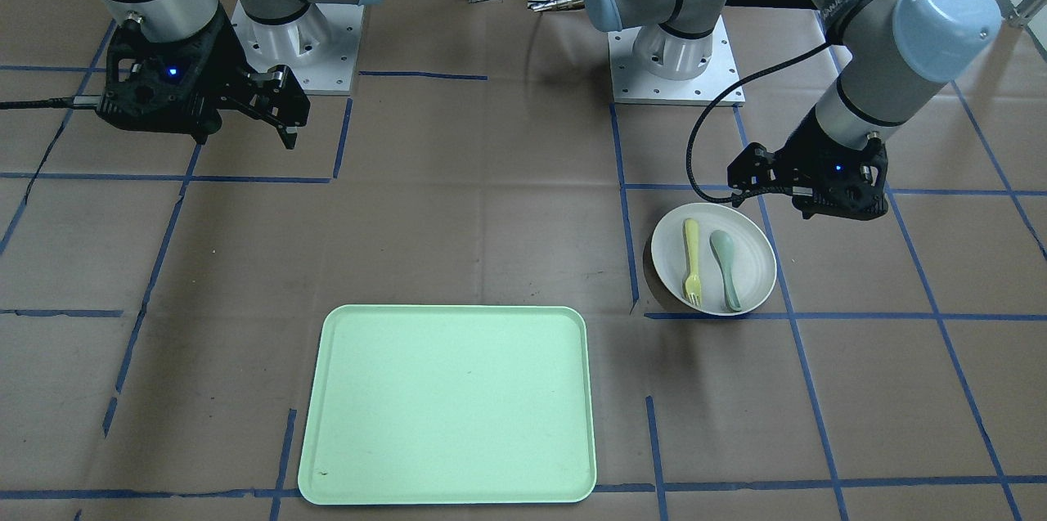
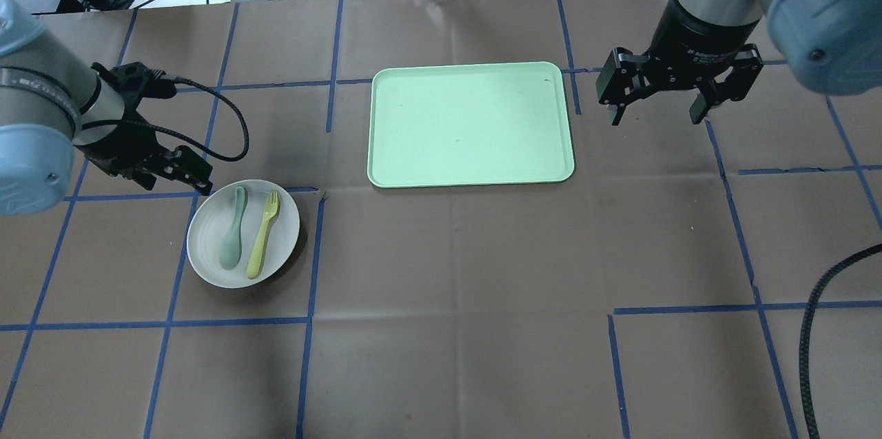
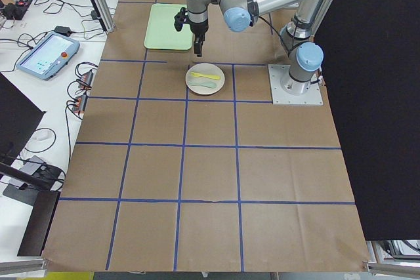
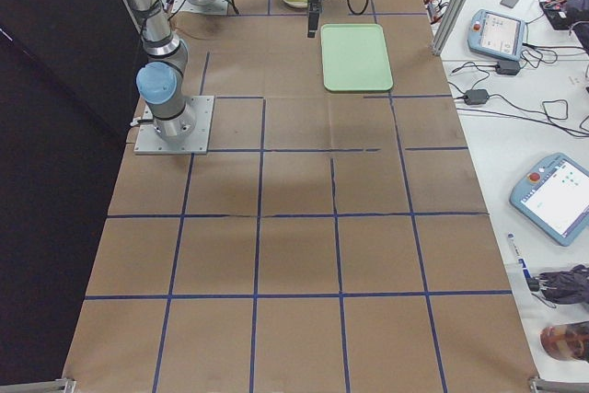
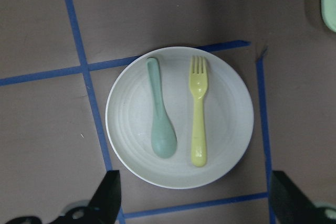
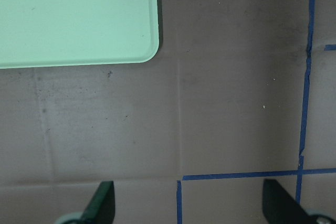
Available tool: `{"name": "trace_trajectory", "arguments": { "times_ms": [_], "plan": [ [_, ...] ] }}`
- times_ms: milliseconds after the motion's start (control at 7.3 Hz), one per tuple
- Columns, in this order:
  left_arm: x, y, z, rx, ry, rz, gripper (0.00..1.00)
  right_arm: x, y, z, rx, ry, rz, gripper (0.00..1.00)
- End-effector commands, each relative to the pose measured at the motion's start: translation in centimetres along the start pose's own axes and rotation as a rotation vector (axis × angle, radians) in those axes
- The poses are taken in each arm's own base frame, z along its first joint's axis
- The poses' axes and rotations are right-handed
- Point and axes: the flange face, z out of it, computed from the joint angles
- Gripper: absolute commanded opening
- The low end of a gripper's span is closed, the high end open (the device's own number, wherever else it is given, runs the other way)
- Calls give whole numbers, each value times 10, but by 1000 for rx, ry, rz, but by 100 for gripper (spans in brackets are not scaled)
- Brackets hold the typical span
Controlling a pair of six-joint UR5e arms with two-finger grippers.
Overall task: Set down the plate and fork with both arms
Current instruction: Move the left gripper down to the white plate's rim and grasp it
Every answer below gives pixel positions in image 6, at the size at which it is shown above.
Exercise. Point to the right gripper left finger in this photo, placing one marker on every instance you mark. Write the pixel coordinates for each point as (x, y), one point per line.
(101, 208)

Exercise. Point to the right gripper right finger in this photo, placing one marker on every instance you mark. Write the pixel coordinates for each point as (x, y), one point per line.
(279, 206)

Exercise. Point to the brown paper table cover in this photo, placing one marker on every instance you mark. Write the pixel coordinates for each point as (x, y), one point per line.
(236, 92)

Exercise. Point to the light green tray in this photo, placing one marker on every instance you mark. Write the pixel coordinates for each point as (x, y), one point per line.
(49, 33)

